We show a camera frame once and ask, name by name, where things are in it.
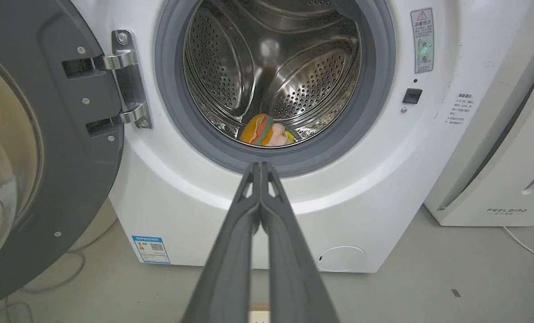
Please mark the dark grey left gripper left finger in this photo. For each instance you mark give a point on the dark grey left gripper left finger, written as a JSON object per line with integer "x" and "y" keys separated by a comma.
{"x": 231, "y": 269}

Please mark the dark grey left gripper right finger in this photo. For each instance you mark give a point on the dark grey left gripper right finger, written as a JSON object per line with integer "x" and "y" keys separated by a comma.
{"x": 293, "y": 273}

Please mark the white front-load washing machine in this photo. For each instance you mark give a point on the white front-load washing machine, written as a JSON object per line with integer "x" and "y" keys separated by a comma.
{"x": 383, "y": 170}

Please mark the colourful hamburger plush toy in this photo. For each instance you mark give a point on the colourful hamburger plush toy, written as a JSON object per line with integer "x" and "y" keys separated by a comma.
{"x": 266, "y": 131}

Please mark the grey washing machine door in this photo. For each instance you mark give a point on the grey washing machine door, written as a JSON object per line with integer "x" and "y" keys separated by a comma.
{"x": 38, "y": 148}

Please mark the blue energy label sticker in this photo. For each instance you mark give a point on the blue energy label sticker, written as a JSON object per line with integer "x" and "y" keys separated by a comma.
{"x": 150, "y": 249}

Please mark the chrome door hinge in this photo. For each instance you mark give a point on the chrome door hinge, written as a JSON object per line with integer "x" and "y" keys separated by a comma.
{"x": 130, "y": 80}

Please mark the white air purifier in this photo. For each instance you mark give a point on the white air purifier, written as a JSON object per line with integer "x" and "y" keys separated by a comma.
{"x": 504, "y": 148}

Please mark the grey warning label sticker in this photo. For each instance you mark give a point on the grey warning label sticker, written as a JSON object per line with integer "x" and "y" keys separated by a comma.
{"x": 422, "y": 40}

